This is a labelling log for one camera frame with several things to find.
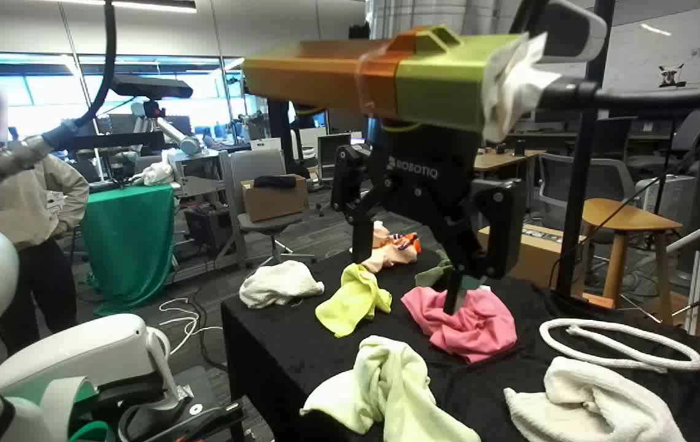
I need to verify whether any dark green cloth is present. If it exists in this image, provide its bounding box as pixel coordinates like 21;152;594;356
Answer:
414;248;458;290

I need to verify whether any black table cover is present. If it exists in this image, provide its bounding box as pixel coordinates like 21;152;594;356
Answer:
221;232;700;442

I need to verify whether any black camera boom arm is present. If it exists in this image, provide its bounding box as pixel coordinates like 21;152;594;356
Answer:
9;96;204;158

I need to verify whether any brown open cardboard box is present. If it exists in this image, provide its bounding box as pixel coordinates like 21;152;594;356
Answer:
239;171;313;225

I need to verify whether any black stereo camera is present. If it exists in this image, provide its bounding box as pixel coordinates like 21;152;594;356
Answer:
103;74;196;104

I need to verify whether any cream white towel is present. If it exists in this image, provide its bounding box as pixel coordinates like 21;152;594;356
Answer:
501;354;688;442

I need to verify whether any peach cloth with orange print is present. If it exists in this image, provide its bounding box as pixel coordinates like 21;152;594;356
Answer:
361;219;427;278

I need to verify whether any black clamp bracket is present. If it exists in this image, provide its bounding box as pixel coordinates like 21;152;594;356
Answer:
113;394;247;442

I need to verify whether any white floor cable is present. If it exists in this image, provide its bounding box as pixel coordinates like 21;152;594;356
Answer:
155;294;228;365

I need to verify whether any small white cloth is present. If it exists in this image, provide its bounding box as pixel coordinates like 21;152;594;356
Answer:
236;259;327;311

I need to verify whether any pink cloth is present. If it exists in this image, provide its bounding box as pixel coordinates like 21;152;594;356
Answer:
399;283;522;365

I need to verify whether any cardboard box with black tape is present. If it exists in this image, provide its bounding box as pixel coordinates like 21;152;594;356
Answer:
519;222;589;290

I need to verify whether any white crumpled cloth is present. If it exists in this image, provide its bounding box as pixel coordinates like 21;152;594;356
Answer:
128;158;177;189

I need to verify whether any black drone wall figure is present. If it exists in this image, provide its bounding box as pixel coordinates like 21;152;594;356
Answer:
656;61;688;92

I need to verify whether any black vertical pole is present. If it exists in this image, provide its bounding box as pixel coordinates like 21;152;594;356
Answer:
545;76;615;317

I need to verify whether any black office chair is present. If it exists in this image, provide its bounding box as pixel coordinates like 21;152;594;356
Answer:
666;108;700;180

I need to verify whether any gray office chair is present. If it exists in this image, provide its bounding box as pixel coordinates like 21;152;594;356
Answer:
220;144;319;266

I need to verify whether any yellow cloth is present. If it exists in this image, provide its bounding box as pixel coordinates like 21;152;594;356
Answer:
313;261;397;340

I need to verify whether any white rope loop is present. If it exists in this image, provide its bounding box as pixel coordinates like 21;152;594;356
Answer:
538;317;700;375

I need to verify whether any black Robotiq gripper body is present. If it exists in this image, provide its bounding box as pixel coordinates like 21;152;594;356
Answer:
368;121;484;241

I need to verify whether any pale green cloth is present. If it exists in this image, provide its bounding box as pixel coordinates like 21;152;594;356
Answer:
297;333;483;442

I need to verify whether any wooden stool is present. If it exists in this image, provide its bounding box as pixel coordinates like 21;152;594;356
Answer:
580;195;683;324

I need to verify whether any green drape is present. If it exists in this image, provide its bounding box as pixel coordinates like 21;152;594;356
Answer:
77;182;179;314

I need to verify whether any person in beige sweater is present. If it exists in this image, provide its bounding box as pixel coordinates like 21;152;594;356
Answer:
0;76;91;347

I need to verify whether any long wooden desk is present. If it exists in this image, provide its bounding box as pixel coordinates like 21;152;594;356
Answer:
473;148;548;180

